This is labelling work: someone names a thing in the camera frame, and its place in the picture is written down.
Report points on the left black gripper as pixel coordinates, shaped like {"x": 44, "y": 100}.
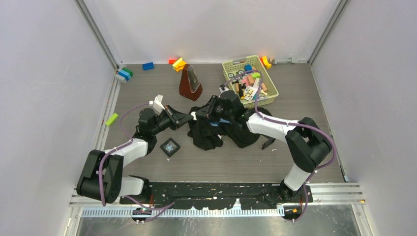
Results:
{"x": 177, "y": 118}

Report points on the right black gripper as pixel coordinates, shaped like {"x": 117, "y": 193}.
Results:
{"x": 206, "y": 110}

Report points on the black printed t-shirt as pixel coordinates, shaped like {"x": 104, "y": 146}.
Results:
{"x": 206, "y": 136}

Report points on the black square jewellery box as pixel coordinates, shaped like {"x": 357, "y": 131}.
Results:
{"x": 170, "y": 147}

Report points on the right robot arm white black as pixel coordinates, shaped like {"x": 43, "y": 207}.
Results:
{"x": 307, "y": 143}

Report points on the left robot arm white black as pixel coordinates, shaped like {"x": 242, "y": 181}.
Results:
{"x": 102, "y": 175}

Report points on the brown metronome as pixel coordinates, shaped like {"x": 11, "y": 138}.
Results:
{"x": 189, "y": 86}

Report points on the white patterned toy block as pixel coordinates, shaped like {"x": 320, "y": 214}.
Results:
{"x": 249, "y": 93}

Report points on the green plastic basket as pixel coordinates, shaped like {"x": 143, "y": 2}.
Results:
{"x": 238, "y": 79}

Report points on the yellow red blocks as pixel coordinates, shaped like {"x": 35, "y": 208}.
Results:
{"x": 177, "y": 64}

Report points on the blue cube in basket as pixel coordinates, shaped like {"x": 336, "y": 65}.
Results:
{"x": 248, "y": 67}

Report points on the blue brick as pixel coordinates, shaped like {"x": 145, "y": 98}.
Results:
{"x": 148, "y": 66}

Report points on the green block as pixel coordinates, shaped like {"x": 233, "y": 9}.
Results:
{"x": 111, "y": 119}

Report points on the blue green white blocks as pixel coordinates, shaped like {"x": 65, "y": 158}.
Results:
{"x": 123, "y": 75}

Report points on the orange yellow blocks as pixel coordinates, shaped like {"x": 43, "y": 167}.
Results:
{"x": 264, "y": 60}

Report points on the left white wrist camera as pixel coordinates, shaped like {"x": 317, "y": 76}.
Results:
{"x": 156, "y": 104}

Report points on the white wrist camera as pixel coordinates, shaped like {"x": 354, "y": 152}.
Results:
{"x": 156, "y": 104}
{"x": 223, "y": 88}

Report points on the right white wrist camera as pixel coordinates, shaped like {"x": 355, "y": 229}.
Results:
{"x": 223, "y": 88}

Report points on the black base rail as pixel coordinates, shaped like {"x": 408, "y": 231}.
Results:
{"x": 215, "y": 195}

